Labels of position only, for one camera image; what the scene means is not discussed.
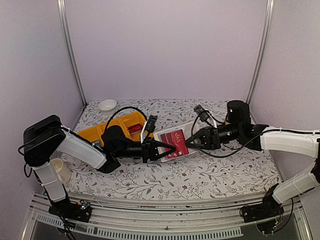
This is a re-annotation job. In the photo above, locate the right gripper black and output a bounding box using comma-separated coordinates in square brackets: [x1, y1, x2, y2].
[185, 123, 242, 151]

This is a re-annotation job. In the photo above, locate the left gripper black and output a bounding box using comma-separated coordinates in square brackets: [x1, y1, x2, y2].
[114, 137, 177, 164]

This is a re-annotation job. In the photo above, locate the beige card holder wallet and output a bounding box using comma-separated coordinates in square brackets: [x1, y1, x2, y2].
[153, 121, 199, 163]

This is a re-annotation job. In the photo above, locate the red VIP credit card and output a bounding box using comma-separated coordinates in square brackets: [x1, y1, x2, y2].
[160, 129, 189, 160]

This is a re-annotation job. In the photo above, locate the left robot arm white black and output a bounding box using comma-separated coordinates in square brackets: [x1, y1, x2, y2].
[18, 115, 177, 217]

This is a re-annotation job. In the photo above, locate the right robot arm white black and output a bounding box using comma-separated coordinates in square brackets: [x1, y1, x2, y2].
[185, 100, 320, 218]

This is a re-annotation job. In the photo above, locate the dark red VIP card stack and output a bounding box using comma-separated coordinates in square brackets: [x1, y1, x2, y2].
[127, 123, 143, 136]

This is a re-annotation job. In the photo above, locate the green card stack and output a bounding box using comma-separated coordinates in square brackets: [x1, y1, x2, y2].
[93, 141, 101, 147]

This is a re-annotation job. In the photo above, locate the yellow middle storage bin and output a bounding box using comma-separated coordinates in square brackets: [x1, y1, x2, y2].
[96, 118, 127, 140]

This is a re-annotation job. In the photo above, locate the yellow left storage bin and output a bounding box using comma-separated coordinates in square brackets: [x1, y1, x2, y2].
[77, 126, 104, 147]

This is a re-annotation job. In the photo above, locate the white ceramic bowl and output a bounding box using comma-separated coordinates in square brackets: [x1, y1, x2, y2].
[98, 99, 118, 115]

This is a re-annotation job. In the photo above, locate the right black cable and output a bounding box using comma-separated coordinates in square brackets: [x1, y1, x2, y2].
[190, 117, 263, 158]

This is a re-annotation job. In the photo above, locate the black cable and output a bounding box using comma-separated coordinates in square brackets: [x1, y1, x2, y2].
[190, 117, 263, 158]
[106, 106, 148, 131]

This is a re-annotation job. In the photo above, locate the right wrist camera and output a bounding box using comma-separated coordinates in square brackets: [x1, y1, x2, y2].
[193, 104, 217, 128]

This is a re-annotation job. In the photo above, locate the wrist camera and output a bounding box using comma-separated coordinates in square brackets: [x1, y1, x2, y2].
[140, 115, 158, 143]
[193, 104, 217, 128]

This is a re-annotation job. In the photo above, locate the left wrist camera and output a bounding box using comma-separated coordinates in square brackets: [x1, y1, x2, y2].
[140, 115, 158, 143]

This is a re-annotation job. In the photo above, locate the left black cable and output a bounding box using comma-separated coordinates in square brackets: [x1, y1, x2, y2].
[106, 106, 148, 131]

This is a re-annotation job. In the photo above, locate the front aluminium rail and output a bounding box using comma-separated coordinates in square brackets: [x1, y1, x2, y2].
[21, 192, 313, 240]

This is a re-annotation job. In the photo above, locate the right aluminium frame post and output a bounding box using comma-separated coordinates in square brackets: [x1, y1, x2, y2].
[245, 0, 275, 106]

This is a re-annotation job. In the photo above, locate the aluminium frame post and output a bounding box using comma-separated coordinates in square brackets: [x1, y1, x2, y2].
[56, 0, 88, 107]
[245, 0, 275, 106]

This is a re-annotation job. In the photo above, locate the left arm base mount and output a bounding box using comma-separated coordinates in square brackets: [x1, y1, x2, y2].
[48, 199, 93, 223]

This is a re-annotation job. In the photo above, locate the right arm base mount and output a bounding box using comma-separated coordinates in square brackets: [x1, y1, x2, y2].
[239, 200, 284, 223]

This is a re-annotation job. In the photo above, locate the left aluminium frame post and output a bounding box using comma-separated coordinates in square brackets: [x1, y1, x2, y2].
[56, 0, 88, 107]

